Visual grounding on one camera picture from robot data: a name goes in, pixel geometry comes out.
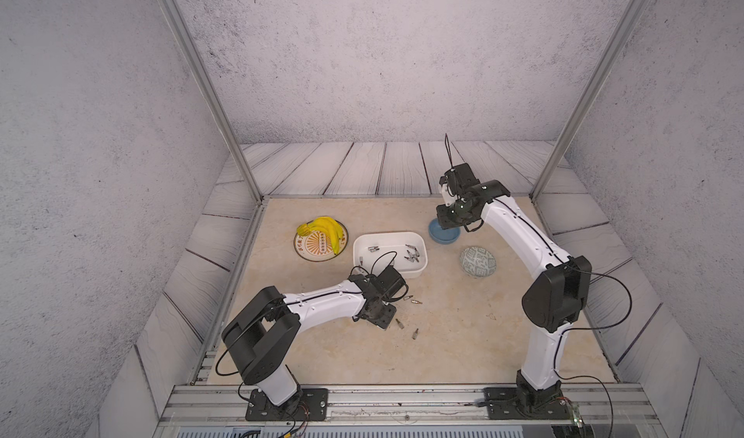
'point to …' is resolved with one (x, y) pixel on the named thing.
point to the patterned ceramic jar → (478, 262)
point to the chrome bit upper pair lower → (416, 301)
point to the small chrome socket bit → (413, 257)
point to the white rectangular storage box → (390, 240)
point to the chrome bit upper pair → (409, 297)
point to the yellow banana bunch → (326, 225)
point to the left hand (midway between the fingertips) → (387, 318)
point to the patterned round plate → (317, 246)
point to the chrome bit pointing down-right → (411, 246)
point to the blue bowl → (443, 235)
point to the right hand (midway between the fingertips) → (444, 219)
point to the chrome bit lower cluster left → (415, 335)
